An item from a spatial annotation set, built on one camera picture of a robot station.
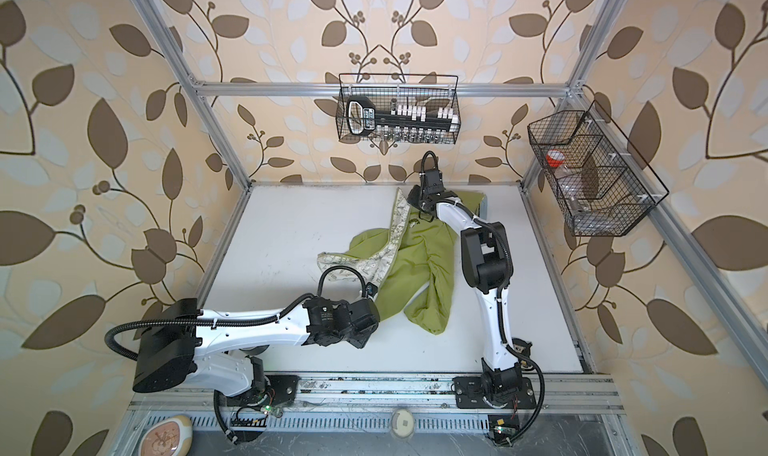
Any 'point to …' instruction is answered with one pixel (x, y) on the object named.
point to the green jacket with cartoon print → (417, 248)
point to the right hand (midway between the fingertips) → (413, 198)
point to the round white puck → (402, 423)
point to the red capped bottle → (554, 157)
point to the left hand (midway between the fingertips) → (367, 325)
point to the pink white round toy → (170, 436)
